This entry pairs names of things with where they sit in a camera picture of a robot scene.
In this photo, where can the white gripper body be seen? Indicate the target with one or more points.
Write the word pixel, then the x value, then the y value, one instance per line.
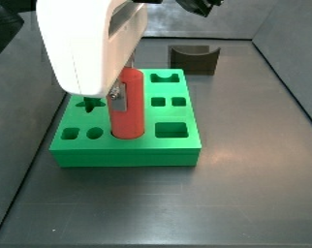
pixel 90 36

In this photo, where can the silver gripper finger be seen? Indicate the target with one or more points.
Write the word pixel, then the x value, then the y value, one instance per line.
pixel 118 96

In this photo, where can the red oval peg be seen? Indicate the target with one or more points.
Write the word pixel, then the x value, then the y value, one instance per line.
pixel 127 123

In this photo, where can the green shape sorter block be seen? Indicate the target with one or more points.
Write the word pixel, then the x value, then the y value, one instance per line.
pixel 84 143

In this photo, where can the black curved holder stand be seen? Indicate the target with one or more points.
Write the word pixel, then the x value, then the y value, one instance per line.
pixel 197 60

